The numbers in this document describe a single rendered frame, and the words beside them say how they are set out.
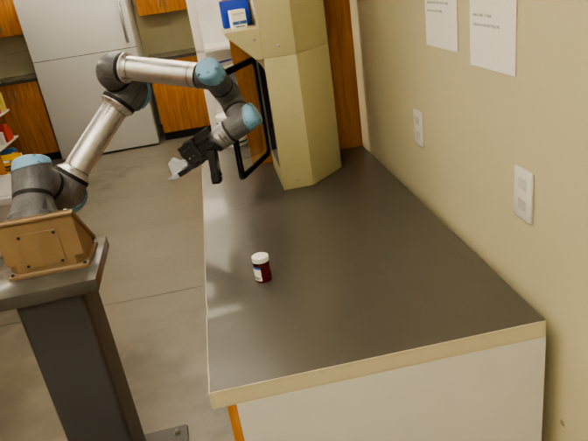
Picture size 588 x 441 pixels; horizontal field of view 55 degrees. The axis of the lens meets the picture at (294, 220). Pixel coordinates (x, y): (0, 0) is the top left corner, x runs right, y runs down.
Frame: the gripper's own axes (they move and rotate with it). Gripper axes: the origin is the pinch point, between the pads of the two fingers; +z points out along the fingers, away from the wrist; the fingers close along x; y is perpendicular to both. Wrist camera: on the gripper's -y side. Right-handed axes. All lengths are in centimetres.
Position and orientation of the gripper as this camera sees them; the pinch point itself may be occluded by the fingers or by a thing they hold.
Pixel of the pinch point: (172, 178)
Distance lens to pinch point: 189.0
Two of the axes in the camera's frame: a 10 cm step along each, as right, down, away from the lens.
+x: -0.5, 3.7, -9.3
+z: -8.2, 5.2, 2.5
